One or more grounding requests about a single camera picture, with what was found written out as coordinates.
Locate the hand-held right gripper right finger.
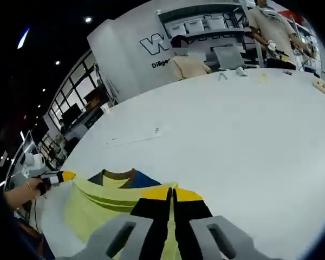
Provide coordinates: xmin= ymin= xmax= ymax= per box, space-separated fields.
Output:
xmin=172 ymin=186 xmax=284 ymax=260

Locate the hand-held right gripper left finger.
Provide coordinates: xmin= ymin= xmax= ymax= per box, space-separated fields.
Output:
xmin=54 ymin=186 xmax=172 ymax=260

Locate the yellow-green garment with blue panel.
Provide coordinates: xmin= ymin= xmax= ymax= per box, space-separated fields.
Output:
xmin=63 ymin=167 xmax=182 ymax=260

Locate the person's left hand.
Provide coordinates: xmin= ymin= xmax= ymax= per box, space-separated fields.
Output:
xmin=29 ymin=180 xmax=47 ymax=198

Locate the black monitor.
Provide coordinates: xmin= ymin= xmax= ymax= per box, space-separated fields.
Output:
xmin=61 ymin=103 xmax=83 ymax=126

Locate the ceiling light strip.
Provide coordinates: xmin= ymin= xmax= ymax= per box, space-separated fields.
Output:
xmin=17 ymin=26 xmax=31 ymax=50

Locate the grey box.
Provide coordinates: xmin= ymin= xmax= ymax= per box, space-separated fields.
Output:
xmin=213 ymin=45 xmax=246 ymax=71

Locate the white storage bin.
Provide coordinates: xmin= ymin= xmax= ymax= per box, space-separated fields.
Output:
xmin=185 ymin=19 xmax=206 ymax=34
xmin=205 ymin=16 xmax=228 ymax=31
xmin=168 ymin=23 xmax=187 ymax=37

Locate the grey metal shelf rack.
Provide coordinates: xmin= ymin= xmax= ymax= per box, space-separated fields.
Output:
xmin=157 ymin=0 xmax=319 ymax=71

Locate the thin black cable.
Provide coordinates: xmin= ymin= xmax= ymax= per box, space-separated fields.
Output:
xmin=32 ymin=194 xmax=41 ymax=232

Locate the glass window wall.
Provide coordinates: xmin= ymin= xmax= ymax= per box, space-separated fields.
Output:
xmin=47 ymin=51 xmax=101 ymax=122

